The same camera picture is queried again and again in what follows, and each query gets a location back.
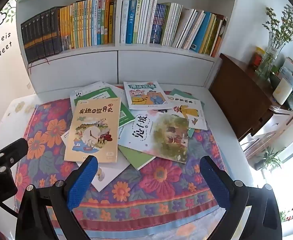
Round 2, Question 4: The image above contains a yellow illustrated history book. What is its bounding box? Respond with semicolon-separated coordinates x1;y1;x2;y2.
64;97;122;163

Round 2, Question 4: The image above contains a white bookshelf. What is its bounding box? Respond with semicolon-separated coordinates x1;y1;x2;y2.
15;0;238;94

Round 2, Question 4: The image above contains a row of blue white books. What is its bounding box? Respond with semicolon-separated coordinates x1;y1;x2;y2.
120;0;228;58

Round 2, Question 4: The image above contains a row of black hardcover books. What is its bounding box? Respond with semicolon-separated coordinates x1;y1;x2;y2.
20;6;63;64

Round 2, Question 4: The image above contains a pale blue appliance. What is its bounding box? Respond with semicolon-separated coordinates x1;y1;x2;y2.
279;66;293;97

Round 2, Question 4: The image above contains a white picture book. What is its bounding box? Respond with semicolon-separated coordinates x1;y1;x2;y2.
61;130;132;193

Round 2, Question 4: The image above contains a white book with coated figure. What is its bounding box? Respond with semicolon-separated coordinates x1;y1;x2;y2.
165;94;208;131

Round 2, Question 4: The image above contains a watercolour rabbit storybook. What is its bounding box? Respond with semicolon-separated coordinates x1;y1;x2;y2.
118;109;190;164

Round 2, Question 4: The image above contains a cartoon book with teal title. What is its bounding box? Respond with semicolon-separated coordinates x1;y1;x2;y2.
124;81;168;110

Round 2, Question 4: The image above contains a potted green plant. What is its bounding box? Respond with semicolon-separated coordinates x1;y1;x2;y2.
254;146;285;172

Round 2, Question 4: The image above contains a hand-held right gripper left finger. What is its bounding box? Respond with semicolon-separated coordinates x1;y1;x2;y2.
15;156;99;240

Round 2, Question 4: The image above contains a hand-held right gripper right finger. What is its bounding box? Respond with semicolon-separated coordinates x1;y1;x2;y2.
200;156;282;240

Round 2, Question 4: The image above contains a glass vase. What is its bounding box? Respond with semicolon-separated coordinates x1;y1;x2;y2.
256;31;285;80

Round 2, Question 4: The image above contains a thin teal book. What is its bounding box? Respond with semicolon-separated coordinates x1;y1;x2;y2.
168;88;200;100

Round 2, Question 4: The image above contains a floral blanket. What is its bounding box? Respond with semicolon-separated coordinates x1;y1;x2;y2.
14;97;230;240

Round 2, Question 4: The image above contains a black cable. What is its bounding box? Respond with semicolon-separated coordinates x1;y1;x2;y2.
0;201;18;217

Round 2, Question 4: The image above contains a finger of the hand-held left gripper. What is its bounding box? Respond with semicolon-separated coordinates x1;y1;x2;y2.
0;139;29;178

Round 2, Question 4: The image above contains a yellow red box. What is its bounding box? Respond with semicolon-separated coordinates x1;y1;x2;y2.
251;46;265;68

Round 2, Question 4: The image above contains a brown wooden cabinet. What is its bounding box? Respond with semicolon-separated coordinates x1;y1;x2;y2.
208;53;293;159

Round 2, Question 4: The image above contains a green bordered workbook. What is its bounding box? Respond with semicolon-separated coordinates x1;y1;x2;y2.
74;87;136;128

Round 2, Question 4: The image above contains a bunch of small flowers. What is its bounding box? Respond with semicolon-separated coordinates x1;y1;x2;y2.
258;4;293;78

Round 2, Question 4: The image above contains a white workbook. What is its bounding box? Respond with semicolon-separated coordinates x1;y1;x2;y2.
70;81;128;105

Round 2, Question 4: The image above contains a white cylindrical container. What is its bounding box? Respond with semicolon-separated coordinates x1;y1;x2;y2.
273;77;293;105

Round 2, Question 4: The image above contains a plain green book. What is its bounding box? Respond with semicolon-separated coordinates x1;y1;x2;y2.
118;145;156;171

